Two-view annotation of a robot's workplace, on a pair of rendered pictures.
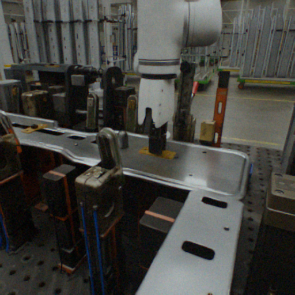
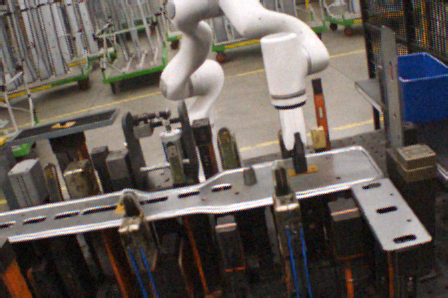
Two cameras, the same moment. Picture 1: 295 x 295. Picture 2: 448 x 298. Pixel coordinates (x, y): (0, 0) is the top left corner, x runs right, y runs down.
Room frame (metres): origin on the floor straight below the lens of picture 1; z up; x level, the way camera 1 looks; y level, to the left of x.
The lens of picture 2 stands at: (-0.45, 0.54, 1.55)
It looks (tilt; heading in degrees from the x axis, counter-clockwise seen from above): 21 degrees down; 338
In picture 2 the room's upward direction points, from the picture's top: 12 degrees counter-clockwise
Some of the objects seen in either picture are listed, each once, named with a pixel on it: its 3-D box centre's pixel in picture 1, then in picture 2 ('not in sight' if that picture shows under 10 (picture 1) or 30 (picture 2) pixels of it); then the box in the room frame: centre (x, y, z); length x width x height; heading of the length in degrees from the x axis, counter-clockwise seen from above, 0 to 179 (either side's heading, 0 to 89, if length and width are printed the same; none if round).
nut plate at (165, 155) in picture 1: (157, 151); (300, 169); (0.51, -0.03, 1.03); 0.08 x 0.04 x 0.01; 64
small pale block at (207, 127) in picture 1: (202, 177); (324, 186); (0.64, -0.17, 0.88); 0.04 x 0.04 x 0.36; 65
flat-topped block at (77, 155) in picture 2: (59, 116); (84, 190); (1.16, 0.44, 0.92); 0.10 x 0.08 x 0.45; 65
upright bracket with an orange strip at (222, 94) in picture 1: (214, 155); (327, 160); (0.65, -0.21, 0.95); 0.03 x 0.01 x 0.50; 65
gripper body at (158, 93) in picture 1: (158, 97); (292, 121); (0.51, -0.03, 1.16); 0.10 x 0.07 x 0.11; 154
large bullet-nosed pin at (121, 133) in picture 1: (122, 140); (249, 176); (0.61, 0.07, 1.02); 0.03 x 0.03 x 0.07
